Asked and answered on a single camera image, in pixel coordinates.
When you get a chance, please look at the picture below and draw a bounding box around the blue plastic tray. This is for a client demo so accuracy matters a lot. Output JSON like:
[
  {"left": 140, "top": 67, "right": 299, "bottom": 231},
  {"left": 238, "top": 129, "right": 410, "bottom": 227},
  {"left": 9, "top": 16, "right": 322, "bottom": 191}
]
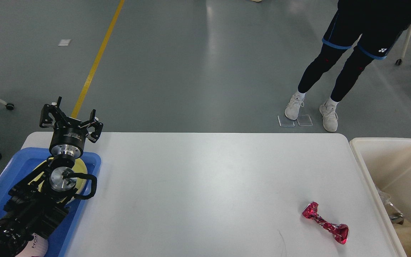
[{"left": 0, "top": 147, "right": 101, "bottom": 257}]

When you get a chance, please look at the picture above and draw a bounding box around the clear floor plate right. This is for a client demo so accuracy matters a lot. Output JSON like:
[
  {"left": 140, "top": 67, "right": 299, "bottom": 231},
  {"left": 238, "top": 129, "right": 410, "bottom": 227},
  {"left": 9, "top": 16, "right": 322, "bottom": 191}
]
[{"left": 296, "top": 114, "right": 313, "bottom": 126}]

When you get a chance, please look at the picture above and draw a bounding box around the yellow plate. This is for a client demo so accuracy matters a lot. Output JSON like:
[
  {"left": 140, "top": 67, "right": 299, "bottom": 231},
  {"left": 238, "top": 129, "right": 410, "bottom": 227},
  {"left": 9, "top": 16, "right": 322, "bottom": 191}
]
[{"left": 28, "top": 159, "right": 88, "bottom": 194}]

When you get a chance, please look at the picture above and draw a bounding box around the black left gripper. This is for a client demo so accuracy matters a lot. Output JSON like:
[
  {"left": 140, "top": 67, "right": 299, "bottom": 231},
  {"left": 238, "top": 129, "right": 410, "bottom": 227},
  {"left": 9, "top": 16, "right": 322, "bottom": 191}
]
[{"left": 39, "top": 97, "right": 104, "bottom": 159}]

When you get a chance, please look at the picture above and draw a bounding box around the clear floor plate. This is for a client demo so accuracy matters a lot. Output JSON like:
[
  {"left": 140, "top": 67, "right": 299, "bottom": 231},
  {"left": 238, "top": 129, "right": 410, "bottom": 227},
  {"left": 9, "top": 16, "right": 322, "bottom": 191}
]
[
  {"left": 296, "top": 114, "right": 313, "bottom": 126},
  {"left": 278, "top": 115, "right": 295, "bottom": 127}
]

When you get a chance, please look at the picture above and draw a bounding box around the white office chair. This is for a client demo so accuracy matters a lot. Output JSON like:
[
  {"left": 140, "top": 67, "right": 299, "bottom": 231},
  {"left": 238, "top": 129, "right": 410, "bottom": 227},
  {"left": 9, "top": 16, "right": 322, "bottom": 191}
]
[{"left": 395, "top": 24, "right": 411, "bottom": 66}]

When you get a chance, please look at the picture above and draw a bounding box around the red foil wrapper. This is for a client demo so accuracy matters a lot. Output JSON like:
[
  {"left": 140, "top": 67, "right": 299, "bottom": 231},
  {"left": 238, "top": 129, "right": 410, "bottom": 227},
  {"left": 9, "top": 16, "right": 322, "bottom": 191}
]
[{"left": 301, "top": 201, "right": 349, "bottom": 245}]

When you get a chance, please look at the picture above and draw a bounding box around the white plastic bin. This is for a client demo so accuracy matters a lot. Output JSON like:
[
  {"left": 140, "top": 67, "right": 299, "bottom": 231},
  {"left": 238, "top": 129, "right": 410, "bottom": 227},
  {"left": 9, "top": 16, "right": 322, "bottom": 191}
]
[{"left": 350, "top": 138, "right": 411, "bottom": 257}]

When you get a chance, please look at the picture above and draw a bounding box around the pink mug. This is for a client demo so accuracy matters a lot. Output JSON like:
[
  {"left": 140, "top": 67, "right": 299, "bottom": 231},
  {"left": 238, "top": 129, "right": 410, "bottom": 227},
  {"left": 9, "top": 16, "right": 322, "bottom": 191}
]
[{"left": 16, "top": 233, "right": 49, "bottom": 257}]

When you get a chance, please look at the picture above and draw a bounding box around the person in black clothes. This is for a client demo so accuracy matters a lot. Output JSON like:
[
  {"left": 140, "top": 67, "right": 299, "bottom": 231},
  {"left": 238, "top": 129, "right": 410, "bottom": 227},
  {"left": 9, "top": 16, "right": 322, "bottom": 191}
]
[{"left": 284, "top": 0, "right": 411, "bottom": 133}]

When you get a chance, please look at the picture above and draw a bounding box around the foil back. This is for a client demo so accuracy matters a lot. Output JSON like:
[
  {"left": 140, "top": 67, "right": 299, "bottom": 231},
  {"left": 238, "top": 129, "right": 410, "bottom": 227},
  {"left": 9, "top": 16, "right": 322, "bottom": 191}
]
[{"left": 376, "top": 187, "right": 405, "bottom": 225}]

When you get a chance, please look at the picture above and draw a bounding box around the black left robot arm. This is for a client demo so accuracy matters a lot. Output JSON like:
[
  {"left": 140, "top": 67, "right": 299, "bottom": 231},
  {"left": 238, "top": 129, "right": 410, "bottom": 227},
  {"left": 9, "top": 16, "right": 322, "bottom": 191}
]
[{"left": 0, "top": 97, "right": 104, "bottom": 257}]

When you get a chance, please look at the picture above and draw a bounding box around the clear floor plate left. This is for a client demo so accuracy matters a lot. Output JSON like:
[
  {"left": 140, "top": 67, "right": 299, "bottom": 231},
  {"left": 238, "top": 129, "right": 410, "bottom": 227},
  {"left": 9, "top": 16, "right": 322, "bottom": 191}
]
[{"left": 278, "top": 115, "right": 295, "bottom": 127}]

